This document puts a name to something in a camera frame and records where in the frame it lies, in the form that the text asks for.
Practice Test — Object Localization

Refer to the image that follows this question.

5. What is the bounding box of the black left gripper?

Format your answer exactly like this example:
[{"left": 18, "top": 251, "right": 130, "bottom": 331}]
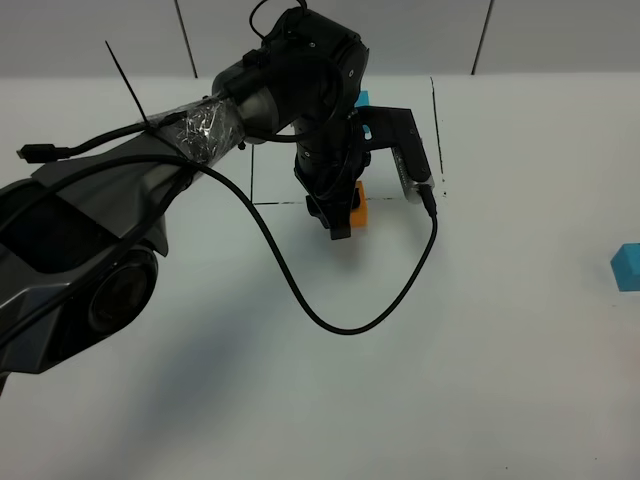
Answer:
[{"left": 294, "top": 113, "right": 371, "bottom": 240}]

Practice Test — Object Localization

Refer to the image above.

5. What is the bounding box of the orange block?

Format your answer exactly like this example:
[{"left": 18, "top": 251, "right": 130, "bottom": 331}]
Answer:
[{"left": 350, "top": 180, "right": 368, "bottom": 228}]

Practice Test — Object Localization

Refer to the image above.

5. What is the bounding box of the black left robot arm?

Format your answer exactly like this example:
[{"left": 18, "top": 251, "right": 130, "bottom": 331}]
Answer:
[{"left": 1, "top": 3, "right": 369, "bottom": 376}]

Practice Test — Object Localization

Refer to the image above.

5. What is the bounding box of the blue template block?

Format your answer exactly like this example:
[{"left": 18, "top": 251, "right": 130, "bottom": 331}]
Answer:
[{"left": 354, "top": 90, "right": 370, "bottom": 108}]

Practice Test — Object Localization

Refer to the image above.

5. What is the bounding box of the black left camera cable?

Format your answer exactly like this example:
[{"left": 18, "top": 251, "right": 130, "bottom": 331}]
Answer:
[{"left": 0, "top": 153, "right": 440, "bottom": 335}]

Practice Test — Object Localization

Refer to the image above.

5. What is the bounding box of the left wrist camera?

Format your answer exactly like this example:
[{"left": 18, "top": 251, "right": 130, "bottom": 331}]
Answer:
[{"left": 356, "top": 106, "right": 434, "bottom": 204}]

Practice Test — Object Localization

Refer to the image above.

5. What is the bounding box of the black cable tie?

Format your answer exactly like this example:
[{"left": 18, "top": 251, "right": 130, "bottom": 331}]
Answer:
[{"left": 104, "top": 40, "right": 152, "bottom": 131}]

